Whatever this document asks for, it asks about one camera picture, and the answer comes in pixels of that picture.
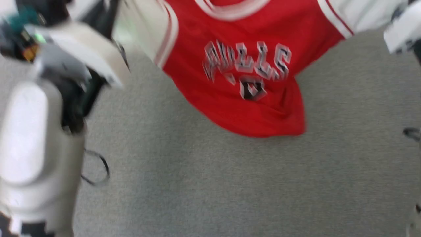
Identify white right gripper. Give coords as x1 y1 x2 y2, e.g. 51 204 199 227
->
383 0 421 55

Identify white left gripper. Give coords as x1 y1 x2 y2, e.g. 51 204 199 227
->
33 0 131 89

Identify red and white basketball jersey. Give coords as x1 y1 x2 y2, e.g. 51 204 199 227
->
113 0 408 138

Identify grey fabric sofa cushion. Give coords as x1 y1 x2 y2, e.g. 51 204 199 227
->
0 28 421 237

